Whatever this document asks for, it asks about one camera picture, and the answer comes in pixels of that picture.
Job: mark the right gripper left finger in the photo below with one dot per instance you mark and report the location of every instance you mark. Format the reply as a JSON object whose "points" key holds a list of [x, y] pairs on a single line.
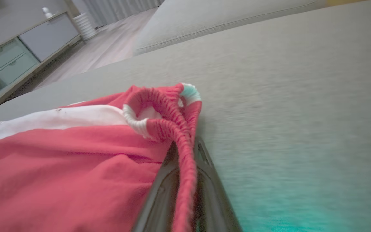
{"points": [[159, 206]]}

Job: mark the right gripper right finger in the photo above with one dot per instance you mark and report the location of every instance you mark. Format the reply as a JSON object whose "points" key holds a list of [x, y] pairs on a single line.
{"points": [[214, 209]]}

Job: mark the red and white shorts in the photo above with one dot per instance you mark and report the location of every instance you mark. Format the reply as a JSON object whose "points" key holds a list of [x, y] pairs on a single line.
{"points": [[60, 174]]}

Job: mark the grey fabric sofa seat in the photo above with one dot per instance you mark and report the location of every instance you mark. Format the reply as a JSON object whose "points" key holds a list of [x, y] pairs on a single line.
{"points": [[285, 112]]}

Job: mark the grey stitched sofa cushion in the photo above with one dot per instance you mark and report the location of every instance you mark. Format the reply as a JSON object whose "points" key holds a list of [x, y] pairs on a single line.
{"points": [[211, 19]]}

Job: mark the white ribbed vase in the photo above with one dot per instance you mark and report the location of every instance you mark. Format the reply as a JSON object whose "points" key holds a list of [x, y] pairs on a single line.
{"points": [[85, 27]]}

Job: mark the grey curtain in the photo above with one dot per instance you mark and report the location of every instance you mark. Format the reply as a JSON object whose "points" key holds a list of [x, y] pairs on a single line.
{"points": [[118, 9]]}

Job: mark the low grey media cabinet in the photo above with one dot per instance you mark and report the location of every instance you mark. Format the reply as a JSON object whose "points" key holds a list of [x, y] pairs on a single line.
{"points": [[43, 38]]}

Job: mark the small white figurine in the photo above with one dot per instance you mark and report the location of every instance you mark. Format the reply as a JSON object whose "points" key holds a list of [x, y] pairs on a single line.
{"points": [[48, 13]]}

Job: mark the mustard yellow upholstered panel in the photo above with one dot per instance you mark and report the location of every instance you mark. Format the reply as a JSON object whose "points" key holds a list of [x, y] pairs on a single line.
{"points": [[343, 2]]}

